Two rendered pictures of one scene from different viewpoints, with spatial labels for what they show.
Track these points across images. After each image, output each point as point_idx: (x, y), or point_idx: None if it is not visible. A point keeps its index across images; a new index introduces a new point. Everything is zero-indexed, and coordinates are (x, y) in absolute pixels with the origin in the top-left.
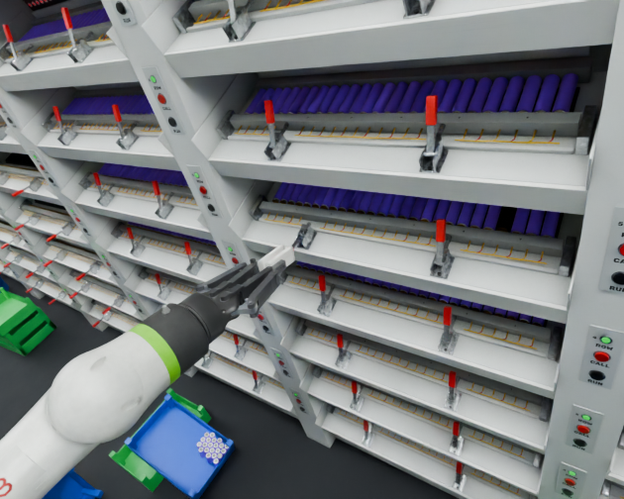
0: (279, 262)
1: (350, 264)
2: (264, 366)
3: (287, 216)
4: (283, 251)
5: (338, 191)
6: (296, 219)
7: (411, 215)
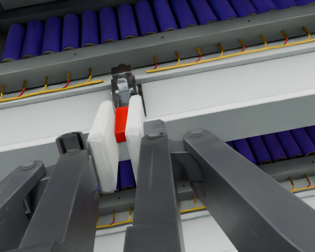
0: (153, 127)
1: (257, 109)
2: None
3: (52, 80)
4: (137, 103)
5: (143, 13)
6: (75, 81)
7: (308, 0)
